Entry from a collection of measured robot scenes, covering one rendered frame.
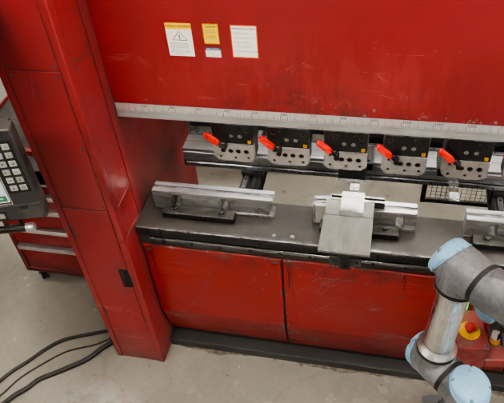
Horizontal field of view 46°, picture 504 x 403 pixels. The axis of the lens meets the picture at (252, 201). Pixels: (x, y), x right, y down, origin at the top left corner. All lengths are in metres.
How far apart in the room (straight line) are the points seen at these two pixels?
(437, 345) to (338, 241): 0.53
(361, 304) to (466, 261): 1.03
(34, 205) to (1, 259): 1.84
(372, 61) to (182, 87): 0.64
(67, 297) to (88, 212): 1.22
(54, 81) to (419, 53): 1.11
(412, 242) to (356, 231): 0.26
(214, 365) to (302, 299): 0.68
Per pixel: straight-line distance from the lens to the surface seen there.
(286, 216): 2.38
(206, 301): 2.72
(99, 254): 2.50
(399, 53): 1.86
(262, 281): 2.50
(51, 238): 3.21
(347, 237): 2.14
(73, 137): 2.09
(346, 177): 2.20
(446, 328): 1.75
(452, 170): 2.12
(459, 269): 1.56
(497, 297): 1.54
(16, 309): 3.54
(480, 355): 2.23
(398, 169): 2.12
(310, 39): 1.86
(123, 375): 3.09
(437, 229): 2.38
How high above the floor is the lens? 2.57
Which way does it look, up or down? 44 degrees down
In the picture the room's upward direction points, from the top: 6 degrees counter-clockwise
